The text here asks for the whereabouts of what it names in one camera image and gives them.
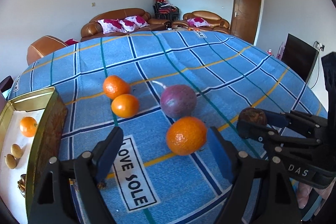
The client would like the dark brown fruit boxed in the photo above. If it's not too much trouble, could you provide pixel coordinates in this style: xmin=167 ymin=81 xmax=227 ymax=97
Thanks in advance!
xmin=238 ymin=107 xmax=267 ymax=126
xmin=18 ymin=174 xmax=26 ymax=197

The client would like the tan longan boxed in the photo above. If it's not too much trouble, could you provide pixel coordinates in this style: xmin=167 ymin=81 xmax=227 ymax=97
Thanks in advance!
xmin=5 ymin=154 xmax=17 ymax=169
xmin=11 ymin=143 xmax=23 ymax=159

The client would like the large orange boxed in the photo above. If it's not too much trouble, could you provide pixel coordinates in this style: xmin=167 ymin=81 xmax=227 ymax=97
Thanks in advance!
xmin=166 ymin=117 xmax=207 ymax=156

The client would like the person's right hand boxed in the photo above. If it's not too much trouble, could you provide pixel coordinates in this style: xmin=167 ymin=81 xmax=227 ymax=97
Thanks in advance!
xmin=296 ymin=178 xmax=335 ymax=223

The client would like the black television screen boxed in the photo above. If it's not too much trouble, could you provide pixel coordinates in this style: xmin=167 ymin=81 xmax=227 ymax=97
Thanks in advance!
xmin=281 ymin=34 xmax=318 ymax=84

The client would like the gold metal tin tray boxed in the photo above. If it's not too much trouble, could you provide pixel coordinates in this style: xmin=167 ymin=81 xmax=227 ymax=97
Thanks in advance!
xmin=1 ymin=87 xmax=67 ymax=223

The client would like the purple passion fruit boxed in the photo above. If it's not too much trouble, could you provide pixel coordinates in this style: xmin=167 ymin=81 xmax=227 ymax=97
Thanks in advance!
xmin=152 ymin=81 xmax=197 ymax=119

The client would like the blue plaid tablecloth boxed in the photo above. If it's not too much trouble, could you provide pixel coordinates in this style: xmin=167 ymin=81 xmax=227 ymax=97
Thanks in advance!
xmin=10 ymin=31 xmax=327 ymax=223

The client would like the brown leather armchair right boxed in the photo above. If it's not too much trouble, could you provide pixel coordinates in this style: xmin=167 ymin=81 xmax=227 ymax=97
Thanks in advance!
xmin=171 ymin=10 xmax=231 ymax=34

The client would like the brown wooden door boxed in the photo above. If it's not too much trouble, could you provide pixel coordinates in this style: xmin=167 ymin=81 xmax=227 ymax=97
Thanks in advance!
xmin=230 ymin=0 xmax=262 ymax=44

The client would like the pink floral armchair pillow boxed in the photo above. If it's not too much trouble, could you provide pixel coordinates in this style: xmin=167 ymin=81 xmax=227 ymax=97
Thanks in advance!
xmin=187 ymin=17 xmax=211 ymax=27

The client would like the brown leather chair left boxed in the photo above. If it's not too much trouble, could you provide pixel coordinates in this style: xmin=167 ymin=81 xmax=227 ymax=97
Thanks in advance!
xmin=26 ymin=35 xmax=78 ymax=65

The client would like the dark shelf with items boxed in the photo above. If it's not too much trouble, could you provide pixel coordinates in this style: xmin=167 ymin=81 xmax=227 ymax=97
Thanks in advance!
xmin=153 ymin=0 xmax=180 ymax=22

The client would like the pink floral pillow right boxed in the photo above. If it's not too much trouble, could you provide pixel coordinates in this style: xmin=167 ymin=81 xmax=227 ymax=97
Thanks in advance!
xmin=119 ymin=15 xmax=149 ymax=33

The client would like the brown leather long sofa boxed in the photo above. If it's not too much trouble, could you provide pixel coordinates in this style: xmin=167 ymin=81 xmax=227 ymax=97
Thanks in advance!
xmin=81 ymin=8 xmax=171 ymax=42

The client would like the pink floral pillow left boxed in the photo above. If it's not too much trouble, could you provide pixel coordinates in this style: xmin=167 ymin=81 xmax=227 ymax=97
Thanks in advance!
xmin=97 ymin=19 xmax=126 ymax=34

